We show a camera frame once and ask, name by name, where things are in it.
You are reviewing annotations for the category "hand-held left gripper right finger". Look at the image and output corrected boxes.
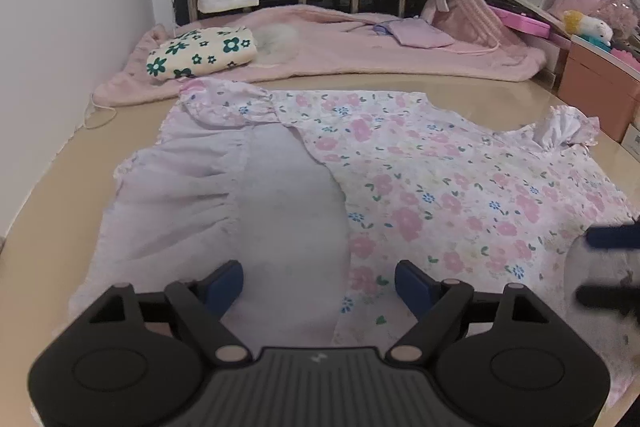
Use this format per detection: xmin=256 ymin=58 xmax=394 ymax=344
xmin=387 ymin=259 xmax=551 ymax=365

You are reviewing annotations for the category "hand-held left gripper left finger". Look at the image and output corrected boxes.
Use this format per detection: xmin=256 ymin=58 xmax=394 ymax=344
xmin=87 ymin=259 xmax=252 ymax=367

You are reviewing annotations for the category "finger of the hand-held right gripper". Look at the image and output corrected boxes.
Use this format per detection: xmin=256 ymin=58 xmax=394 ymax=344
xmin=586 ymin=218 xmax=640 ymax=251
xmin=575 ymin=281 xmax=640 ymax=320

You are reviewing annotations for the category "pink floral dress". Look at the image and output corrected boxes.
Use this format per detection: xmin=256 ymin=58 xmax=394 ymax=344
xmin=67 ymin=77 xmax=640 ymax=410

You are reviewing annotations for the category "salmon storage box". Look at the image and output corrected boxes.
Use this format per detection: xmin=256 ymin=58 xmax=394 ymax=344
xmin=556 ymin=41 xmax=640 ymax=144

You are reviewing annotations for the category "yellow white plush toy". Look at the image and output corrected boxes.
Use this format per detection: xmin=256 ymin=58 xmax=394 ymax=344
xmin=562 ymin=10 xmax=615 ymax=48

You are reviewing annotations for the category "pink translucent wrapping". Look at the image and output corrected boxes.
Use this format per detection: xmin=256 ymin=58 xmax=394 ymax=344
xmin=594 ymin=0 xmax=640 ymax=44

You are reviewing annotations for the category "pink flat box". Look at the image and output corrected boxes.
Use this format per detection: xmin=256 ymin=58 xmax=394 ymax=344
xmin=487 ymin=4 xmax=552 ymax=39

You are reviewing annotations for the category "folded green flower cloth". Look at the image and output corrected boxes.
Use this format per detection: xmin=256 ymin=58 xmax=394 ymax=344
xmin=146 ymin=27 xmax=258 ymax=80

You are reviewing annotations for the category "pink fleece blanket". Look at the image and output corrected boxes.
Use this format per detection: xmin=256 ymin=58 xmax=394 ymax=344
xmin=92 ymin=4 xmax=548 ymax=108

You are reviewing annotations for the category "grey fluffy pompom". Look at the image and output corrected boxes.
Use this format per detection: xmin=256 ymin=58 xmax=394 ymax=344
xmin=252 ymin=27 xmax=304 ymax=60

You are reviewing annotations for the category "thin dark notebook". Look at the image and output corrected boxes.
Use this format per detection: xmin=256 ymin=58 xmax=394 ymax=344
xmin=481 ymin=0 xmax=568 ymax=30

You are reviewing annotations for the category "pink striped cloth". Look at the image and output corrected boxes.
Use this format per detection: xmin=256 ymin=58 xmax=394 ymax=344
xmin=421 ymin=0 xmax=507 ymax=44

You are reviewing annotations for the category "white cord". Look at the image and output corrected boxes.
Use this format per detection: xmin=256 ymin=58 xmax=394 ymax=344
xmin=82 ymin=93 xmax=119 ymax=130

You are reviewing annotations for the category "pink cord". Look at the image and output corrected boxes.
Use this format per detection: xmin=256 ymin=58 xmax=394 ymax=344
xmin=446 ymin=41 xmax=502 ymax=58

